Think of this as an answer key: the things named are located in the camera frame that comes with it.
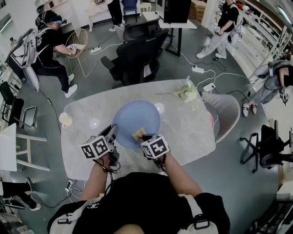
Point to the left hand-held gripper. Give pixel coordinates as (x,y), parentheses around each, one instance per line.
(95,147)

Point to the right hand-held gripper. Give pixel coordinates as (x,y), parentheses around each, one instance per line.
(155,146)

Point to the yellow sponge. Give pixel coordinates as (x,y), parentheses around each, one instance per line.
(139,134)

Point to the blue big plate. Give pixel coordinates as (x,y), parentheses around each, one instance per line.
(135,118)

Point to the person's right forearm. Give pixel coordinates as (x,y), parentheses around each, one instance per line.
(180,178)

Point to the person's left forearm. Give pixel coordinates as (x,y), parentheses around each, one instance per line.
(96,180)

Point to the cream mug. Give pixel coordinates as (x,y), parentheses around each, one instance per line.
(65,119)

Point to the white flower bouquet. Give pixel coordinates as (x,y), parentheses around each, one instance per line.
(187,93)

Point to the person's black shirt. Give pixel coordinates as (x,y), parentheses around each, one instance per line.
(142,201)

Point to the white power strip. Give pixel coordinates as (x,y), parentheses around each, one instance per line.
(198,69)
(209,87)
(95,50)
(69,185)

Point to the black office chair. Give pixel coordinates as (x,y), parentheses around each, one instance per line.
(270,146)
(137,59)
(142,29)

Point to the grey fabric chair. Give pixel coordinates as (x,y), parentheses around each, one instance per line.
(224,112)

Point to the white side table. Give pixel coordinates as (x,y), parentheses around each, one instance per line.
(8,146)

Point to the white desk with black legs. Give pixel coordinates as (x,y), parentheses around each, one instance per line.
(151,16)

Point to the blue chair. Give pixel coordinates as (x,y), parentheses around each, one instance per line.
(130,6)

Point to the black cabinet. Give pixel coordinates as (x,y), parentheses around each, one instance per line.
(177,11)

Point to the white metal rack row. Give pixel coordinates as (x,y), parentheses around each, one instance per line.
(263,41)

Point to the black metal-frame chair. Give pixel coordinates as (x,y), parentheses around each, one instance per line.
(9,96)

